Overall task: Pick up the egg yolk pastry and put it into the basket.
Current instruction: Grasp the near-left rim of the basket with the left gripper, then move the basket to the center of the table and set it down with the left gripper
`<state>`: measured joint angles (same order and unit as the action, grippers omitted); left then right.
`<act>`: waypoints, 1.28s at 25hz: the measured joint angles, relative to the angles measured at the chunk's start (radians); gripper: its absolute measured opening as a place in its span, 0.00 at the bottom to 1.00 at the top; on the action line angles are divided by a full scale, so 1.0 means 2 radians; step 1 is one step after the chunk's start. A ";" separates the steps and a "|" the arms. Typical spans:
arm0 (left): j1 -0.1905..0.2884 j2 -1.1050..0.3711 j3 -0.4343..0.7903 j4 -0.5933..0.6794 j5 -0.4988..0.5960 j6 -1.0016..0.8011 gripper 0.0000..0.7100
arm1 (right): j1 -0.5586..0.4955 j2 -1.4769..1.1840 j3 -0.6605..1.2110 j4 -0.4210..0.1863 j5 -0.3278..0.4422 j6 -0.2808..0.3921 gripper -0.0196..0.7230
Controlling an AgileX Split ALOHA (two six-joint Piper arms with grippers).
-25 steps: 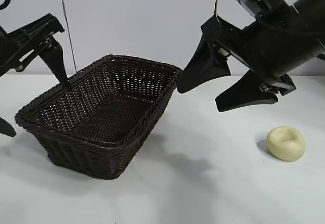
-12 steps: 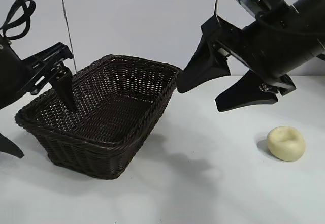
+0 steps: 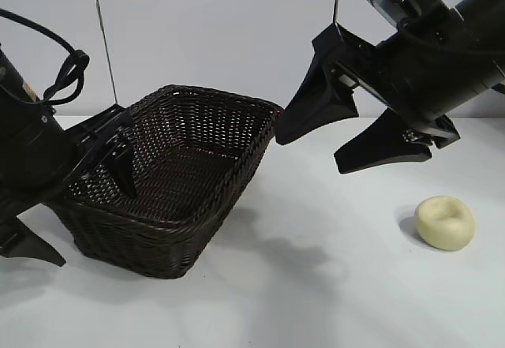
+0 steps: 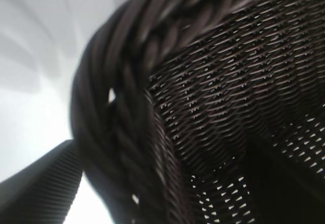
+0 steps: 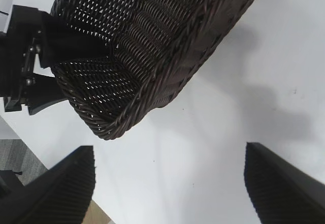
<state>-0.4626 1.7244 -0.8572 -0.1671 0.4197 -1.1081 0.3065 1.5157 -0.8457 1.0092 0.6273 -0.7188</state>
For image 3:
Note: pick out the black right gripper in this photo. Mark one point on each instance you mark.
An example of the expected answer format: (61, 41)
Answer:
(418, 72)

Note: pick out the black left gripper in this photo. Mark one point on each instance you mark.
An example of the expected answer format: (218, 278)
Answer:
(43, 150)

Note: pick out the dark brown wicker basket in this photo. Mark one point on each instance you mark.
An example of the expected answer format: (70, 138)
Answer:
(185, 190)

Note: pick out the pale yellow egg yolk pastry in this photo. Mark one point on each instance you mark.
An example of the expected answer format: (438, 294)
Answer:
(444, 225)

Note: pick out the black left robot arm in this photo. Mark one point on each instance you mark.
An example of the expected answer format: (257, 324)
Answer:
(16, 75)

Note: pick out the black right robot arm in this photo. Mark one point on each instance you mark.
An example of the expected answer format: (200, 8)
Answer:
(487, 28)

